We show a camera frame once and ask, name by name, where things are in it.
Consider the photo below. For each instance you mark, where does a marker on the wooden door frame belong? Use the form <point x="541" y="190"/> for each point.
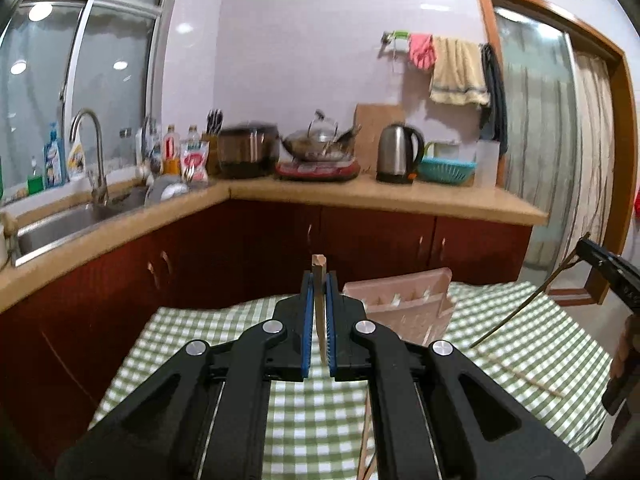
<point x="627" y="125"/>

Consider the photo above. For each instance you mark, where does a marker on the white translucent cup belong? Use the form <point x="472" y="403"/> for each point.
<point x="487" y="165"/>

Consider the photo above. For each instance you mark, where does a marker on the sliding glass window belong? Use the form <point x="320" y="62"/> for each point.
<point x="115" y="85"/>

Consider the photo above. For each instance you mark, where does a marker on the green checked tablecloth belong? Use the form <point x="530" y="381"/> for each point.
<point x="500" y="320"/>

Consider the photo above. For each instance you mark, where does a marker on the red-brown base cabinets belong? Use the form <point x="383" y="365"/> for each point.
<point x="240" y="250"/>

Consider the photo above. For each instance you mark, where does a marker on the stainless steel sink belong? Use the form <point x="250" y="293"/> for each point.
<point x="60" y="225"/>

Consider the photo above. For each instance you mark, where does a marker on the white yellow spray bottle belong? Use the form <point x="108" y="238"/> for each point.
<point x="76" y="157"/>

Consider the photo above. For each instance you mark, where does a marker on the small chrome tap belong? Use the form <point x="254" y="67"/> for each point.
<point x="149" y="140"/>

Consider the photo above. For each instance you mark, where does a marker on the person's right hand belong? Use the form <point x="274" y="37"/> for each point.
<point x="624" y="350"/>

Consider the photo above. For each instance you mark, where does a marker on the red white packet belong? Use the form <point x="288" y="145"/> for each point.
<point x="195" y="162"/>

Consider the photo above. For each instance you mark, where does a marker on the knife block with knives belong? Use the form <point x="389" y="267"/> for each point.
<point x="212" y="145"/>

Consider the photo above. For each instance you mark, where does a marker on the orange oil bottle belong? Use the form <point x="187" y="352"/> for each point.
<point x="171" y="155"/>

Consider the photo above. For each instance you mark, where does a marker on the clear seasoning bottle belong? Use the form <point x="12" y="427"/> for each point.
<point x="191" y="135"/>

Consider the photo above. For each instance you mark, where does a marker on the dark hanging cloth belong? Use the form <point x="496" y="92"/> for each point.
<point x="495" y="95"/>

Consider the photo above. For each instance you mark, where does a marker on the thick wooden utensil stick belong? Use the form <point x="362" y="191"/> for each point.
<point x="320" y="305"/>

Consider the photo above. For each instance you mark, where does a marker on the dark rice cooker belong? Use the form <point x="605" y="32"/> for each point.
<point x="247" y="152"/>

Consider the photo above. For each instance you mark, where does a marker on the grey white bowl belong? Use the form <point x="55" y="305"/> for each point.
<point x="167" y="191"/>

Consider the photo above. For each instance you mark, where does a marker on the beige kitchen countertop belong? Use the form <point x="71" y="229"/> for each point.
<point x="380" y="199"/>

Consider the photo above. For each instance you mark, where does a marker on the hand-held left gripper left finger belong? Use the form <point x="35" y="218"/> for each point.
<point x="307" y="325"/>

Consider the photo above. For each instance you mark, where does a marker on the steel wok with lid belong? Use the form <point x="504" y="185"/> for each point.
<point x="320" y="142"/>

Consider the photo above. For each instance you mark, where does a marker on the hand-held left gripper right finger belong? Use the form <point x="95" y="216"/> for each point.
<point x="331" y="332"/>

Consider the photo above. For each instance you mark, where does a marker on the red induction cooker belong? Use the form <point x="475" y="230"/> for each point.
<point x="317" y="170"/>

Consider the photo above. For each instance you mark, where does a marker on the white green container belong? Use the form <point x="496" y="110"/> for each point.
<point x="445" y="149"/>

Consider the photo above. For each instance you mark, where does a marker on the wooden cutting board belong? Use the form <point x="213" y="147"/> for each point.
<point x="372" y="125"/>

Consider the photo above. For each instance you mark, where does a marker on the thin wooden chopstick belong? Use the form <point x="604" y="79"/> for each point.
<point x="525" y="302"/>

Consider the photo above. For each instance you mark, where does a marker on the blue detergent bottle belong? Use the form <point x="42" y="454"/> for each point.
<point x="54" y="160"/>

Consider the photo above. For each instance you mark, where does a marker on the red cloth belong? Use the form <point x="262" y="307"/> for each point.
<point x="637" y="204"/>

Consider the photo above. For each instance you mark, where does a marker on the teal plastic colander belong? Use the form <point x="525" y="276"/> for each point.
<point x="445" y="170"/>

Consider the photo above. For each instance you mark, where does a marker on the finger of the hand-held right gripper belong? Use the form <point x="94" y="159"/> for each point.
<point x="612" y="272"/>

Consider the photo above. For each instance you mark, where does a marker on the beige striped towel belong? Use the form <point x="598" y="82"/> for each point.
<point x="457" y="72"/>

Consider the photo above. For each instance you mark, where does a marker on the pink rubber glove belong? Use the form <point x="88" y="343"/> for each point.
<point x="421" y="52"/>

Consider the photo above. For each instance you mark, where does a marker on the tall chrome faucet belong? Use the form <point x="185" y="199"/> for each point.
<point x="98" y="160"/>

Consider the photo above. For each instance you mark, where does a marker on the wall towel rack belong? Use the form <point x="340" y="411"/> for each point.
<point x="392" y="39"/>

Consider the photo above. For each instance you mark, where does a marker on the light wooden chopstick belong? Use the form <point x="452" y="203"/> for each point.
<point x="522" y="376"/>
<point x="369" y="440"/>

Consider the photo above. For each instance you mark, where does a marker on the steel electric kettle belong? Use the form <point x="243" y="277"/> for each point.
<point x="395" y="152"/>

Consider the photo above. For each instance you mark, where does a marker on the striped sheer curtain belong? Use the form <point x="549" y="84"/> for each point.
<point x="592" y="150"/>

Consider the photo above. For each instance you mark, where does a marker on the pink perforated utensil holder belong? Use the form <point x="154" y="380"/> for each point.
<point x="400" y="290"/>

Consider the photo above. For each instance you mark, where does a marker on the green bottle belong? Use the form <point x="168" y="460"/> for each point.
<point x="35" y="180"/>

